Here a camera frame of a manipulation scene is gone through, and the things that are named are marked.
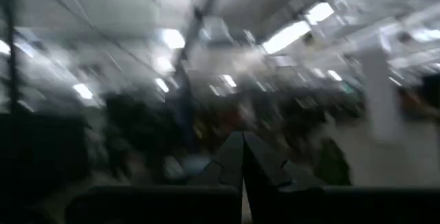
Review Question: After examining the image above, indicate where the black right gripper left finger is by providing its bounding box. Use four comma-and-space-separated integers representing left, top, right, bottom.
65, 131, 245, 224

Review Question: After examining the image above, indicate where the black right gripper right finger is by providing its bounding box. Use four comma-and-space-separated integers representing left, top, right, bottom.
243, 131, 440, 224

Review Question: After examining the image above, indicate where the white room column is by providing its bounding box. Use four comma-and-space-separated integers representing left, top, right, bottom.
360, 41, 406, 142

